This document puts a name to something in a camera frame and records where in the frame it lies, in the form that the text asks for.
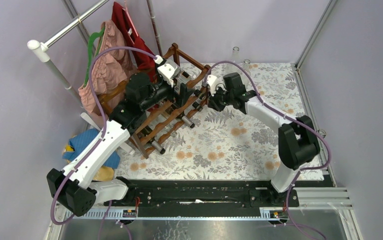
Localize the blue cloth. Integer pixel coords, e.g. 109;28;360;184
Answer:
62;128;121;169

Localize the floral tablecloth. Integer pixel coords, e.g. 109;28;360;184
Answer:
115;63;306;181

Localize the purple cable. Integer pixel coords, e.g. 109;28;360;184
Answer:
50;46;158;226
203;60;332;240

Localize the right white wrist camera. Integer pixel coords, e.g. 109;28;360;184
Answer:
202;74;219;96

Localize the brown wooden wine rack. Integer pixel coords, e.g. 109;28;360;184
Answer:
98;43;210;158

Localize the white slotted cable duct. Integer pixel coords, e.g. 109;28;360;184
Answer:
65;206;290;222

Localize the clear bottle black cap front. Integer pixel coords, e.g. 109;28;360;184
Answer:
192;101;203;112

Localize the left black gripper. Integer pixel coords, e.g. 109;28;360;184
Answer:
139;76;194;111

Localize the yellow cloth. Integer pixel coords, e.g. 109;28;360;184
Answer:
62;144;115;182

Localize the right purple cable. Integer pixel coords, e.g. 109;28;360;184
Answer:
203;60;332;240

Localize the green clothes hanger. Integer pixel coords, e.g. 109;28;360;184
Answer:
82;26;106;88

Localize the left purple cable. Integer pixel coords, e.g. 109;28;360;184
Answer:
50;46;158;226

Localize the silver clothes rail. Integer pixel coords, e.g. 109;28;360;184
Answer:
26;0;109;106

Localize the clear bottle black cap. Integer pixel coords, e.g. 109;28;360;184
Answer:
192;101;203;112
177;63;205;91

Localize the clear round bottle back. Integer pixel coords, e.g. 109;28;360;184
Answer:
242;58;251;75

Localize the red hanging garment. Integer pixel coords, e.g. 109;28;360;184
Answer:
111;1;158;83

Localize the clear tall bottle back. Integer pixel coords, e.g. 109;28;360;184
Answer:
226;46;240;68

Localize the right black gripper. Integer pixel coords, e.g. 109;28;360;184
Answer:
205;85;234;113

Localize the green wine bottle silver neck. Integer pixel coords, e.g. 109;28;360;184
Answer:
176;111;196;129

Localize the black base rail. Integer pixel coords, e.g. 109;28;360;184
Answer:
104;177;287;210

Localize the green wine bottle brown label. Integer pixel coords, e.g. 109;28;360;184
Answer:
147;136;166;155

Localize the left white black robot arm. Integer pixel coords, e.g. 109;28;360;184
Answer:
46;70;194;217

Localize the clear bottle dark label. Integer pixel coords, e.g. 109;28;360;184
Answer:
317;129;327;139

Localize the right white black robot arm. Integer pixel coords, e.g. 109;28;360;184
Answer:
205;72;321;206

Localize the pink hanging garment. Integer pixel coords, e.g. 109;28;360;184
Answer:
78;20;137;128

